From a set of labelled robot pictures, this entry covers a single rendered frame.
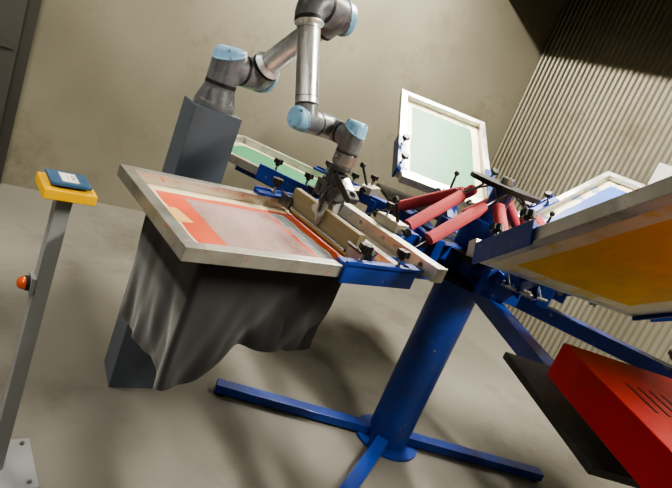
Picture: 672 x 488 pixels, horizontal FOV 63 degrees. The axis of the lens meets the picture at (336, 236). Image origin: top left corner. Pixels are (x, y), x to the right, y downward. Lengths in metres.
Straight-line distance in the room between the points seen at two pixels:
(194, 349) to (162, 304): 0.16
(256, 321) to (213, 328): 0.13
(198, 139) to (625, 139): 3.83
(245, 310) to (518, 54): 4.65
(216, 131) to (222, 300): 0.78
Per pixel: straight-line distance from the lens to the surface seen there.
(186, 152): 2.09
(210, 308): 1.52
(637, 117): 5.17
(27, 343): 1.83
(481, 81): 5.58
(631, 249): 1.48
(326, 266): 1.54
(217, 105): 2.09
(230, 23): 4.36
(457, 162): 3.32
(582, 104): 5.50
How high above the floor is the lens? 1.46
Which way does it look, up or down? 15 degrees down
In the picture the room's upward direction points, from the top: 22 degrees clockwise
